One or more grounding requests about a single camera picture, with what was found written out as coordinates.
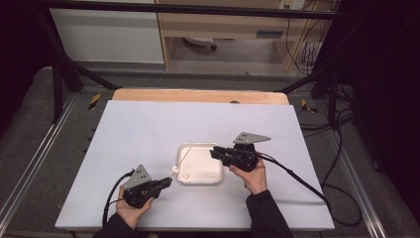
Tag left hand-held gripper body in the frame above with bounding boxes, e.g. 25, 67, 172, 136
123, 164, 157, 209

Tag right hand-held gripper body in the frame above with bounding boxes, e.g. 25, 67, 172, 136
227, 132, 272, 174

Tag square metal tray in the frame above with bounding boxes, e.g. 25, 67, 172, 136
176, 142, 225, 185

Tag person's left hand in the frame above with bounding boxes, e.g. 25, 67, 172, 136
115, 183, 156, 231

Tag person's right hand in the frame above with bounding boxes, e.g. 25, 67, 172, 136
229, 158, 268, 195

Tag white table board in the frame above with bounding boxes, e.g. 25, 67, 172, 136
54, 100, 336, 232

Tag wooden table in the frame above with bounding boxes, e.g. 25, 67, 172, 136
111, 87, 290, 106

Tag yellow black tape strip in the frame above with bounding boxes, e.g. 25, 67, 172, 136
87, 92, 102, 111
300, 98, 319, 114

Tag office chair base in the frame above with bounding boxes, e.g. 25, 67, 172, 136
182, 36, 219, 52

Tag light wooden desk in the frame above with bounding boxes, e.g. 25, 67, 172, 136
154, 0, 342, 72

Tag white cabinet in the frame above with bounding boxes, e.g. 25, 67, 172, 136
49, 0, 165, 64

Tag white power strip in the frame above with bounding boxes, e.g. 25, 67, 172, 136
278, 0, 307, 11

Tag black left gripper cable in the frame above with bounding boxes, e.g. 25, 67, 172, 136
101, 169, 137, 228

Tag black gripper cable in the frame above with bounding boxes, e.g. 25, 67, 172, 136
101, 169, 137, 228
257, 152, 333, 213

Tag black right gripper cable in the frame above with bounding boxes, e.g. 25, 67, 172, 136
257, 152, 333, 213

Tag black floor cables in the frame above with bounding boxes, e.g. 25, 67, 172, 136
298, 82, 365, 228

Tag aluminium floor rail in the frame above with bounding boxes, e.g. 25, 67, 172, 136
0, 94, 79, 220
325, 130, 388, 238

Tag hanging black cables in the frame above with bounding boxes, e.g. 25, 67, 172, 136
284, 0, 333, 77

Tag black metal frame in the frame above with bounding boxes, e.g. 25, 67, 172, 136
33, 0, 365, 124

